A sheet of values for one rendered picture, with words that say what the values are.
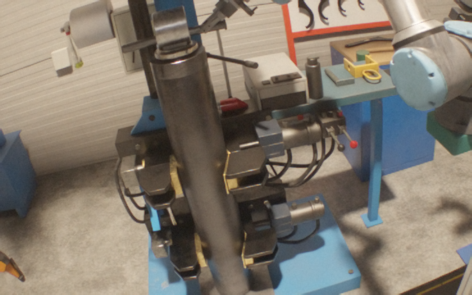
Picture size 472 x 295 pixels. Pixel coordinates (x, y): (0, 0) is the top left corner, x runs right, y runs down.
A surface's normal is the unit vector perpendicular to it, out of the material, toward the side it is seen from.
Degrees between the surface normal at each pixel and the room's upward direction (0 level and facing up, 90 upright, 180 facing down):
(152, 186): 0
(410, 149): 90
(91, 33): 101
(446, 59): 54
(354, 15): 90
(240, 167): 0
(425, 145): 90
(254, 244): 0
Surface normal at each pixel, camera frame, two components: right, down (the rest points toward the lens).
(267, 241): -0.18, -0.85
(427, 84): -0.86, 0.43
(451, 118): -0.83, 0.09
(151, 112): 0.13, 0.48
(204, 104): 0.67, 0.26
